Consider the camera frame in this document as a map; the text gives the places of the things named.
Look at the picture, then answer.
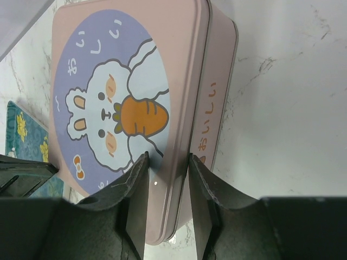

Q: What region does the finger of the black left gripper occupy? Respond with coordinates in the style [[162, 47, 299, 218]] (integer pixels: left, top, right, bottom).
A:
[[1, 155, 59, 197]]

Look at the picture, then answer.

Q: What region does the teal floral tray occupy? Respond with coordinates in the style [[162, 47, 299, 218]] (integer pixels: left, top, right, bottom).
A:
[[5, 101, 64, 198]]

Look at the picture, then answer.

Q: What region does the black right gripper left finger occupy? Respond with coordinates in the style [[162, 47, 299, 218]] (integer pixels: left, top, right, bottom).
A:
[[1, 153, 150, 259]]

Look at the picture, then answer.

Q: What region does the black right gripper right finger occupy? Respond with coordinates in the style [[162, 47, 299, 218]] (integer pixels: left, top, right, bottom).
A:
[[188, 154, 346, 259]]

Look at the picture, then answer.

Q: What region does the pink chocolate tin box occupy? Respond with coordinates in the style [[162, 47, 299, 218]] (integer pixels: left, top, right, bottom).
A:
[[146, 1, 238, 245]]

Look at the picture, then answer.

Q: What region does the metal tin lid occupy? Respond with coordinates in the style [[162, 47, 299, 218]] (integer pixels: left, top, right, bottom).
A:
[[49, 1, 211, 245]]

